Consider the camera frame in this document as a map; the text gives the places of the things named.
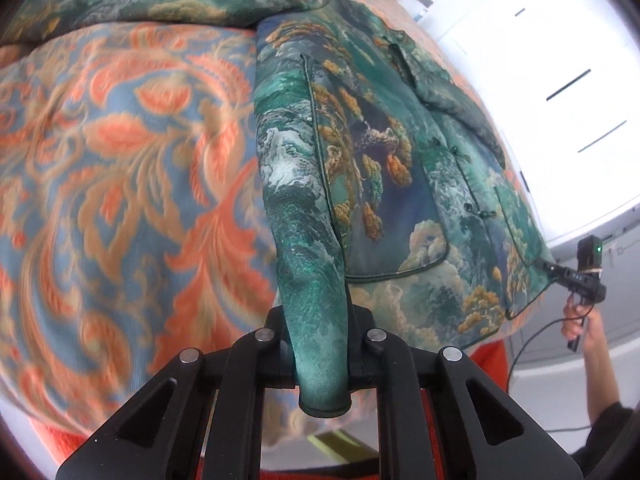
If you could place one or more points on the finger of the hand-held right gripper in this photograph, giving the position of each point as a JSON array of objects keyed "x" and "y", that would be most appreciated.
[{"x": 546, "y": 267}]

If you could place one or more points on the person's dark sleeve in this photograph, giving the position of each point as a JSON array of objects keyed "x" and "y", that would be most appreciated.
[{"x": 607, "y": 435}]

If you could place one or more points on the green landscape print jacket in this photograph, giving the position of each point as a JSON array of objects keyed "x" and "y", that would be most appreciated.
[{"x": 360, "y": 160}]

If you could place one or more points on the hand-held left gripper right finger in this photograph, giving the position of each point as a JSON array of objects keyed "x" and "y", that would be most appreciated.
[{"x": 362, "y": 355}]

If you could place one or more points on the person's right forearm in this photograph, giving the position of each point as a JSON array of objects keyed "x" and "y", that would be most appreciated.
[{"x": 602, "y": 385}]

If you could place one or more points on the white wardrobe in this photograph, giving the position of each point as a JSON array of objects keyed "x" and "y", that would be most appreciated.
[{"x": 500, "y": 60}]

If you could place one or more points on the orange and blue floral bedspread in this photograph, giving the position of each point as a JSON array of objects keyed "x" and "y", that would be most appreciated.
[{"x": 125, "y": 185}]

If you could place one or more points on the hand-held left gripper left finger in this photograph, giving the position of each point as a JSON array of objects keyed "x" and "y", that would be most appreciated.
[{"x": 277, "y": 355}]

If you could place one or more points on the person's right hand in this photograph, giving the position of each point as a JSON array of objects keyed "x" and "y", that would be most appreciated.
[{"x": 595, "y": 325}]

